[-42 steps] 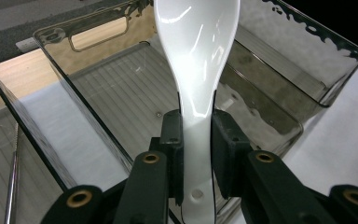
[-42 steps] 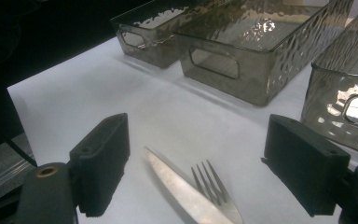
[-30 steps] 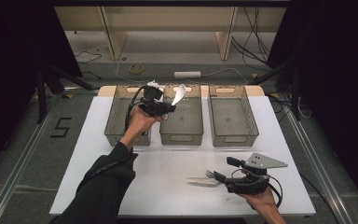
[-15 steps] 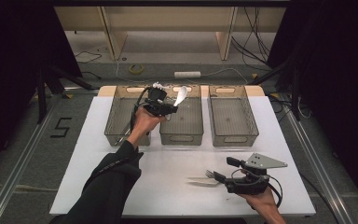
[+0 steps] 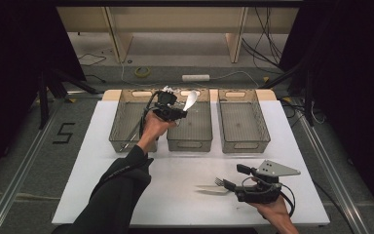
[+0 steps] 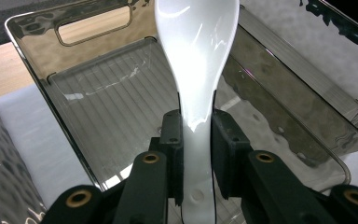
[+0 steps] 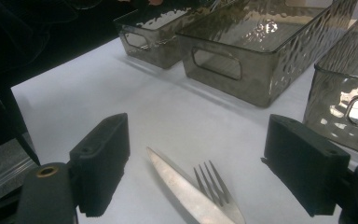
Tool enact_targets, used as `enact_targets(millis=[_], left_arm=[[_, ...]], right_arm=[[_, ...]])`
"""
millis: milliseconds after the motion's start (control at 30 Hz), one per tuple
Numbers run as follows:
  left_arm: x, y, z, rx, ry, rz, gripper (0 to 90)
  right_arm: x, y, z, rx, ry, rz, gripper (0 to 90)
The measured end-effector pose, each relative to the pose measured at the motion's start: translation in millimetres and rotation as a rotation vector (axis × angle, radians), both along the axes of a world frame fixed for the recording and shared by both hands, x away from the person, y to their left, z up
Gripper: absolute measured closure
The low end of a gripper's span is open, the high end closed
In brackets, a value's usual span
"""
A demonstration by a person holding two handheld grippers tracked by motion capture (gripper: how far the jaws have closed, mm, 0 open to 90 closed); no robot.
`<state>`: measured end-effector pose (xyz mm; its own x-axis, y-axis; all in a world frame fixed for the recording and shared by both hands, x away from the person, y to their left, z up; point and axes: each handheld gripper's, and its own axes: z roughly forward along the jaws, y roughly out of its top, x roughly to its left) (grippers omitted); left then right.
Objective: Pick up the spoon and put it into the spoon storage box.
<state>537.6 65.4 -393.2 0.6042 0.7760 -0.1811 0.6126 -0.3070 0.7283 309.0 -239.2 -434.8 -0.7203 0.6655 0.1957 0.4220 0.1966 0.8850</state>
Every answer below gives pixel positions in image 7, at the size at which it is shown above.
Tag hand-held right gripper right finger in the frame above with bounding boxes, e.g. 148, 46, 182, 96
260, 113, 351, 217

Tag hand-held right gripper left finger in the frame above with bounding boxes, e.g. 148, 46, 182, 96
69, 112, 131, 218

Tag smoky clear plastic bin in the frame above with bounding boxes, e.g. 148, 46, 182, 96
176, 0, 358, 108
114, 0, 222, 70
302, 3, 358, 160

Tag metal knife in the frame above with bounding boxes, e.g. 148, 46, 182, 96
145, 147, 236, 224

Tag metal fork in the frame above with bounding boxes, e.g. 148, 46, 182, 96
193, 160, 247, 224

